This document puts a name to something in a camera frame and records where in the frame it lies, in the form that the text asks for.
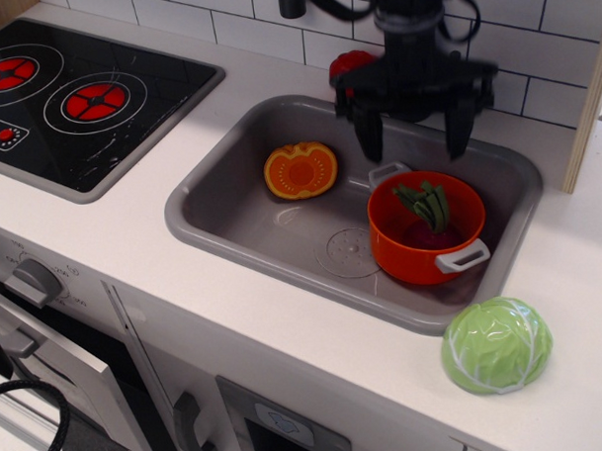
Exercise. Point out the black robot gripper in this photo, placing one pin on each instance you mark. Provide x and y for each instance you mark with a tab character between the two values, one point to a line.
362	95

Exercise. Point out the purple beet with green leaves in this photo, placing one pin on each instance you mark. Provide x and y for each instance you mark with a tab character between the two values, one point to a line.
432	229

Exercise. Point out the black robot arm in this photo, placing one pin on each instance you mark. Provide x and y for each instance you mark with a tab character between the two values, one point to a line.
390	16

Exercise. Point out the grey toy sink basin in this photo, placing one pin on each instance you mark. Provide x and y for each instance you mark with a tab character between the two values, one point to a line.
322	244

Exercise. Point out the dark grey toy faucet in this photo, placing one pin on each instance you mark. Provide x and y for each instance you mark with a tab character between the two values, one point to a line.
421	85

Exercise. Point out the red toy vegetable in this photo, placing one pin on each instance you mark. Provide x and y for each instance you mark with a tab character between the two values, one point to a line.
348	61

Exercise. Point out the orange pumpkin slice toy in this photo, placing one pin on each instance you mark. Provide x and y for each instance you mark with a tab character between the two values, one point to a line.
301	170

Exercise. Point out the wooden side panel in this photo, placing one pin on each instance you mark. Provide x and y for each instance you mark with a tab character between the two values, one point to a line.
586	125

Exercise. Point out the green cabbage toy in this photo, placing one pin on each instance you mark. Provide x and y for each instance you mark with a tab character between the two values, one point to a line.
496	347

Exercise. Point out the black toy stovetop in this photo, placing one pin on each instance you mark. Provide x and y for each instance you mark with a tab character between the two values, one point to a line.
77	112

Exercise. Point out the grey dishwasher control panel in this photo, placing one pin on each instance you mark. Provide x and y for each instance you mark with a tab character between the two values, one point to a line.
260	424

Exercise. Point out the grey oven knob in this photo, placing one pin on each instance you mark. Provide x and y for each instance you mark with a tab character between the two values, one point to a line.
34	282

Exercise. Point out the orange pot with grey handles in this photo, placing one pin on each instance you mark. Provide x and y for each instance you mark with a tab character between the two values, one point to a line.
388	220

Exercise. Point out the grey cabinet door handle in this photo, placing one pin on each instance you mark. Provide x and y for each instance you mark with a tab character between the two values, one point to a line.
186	411

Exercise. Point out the grey oven door handle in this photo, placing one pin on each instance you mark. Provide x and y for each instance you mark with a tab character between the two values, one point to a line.
18	339

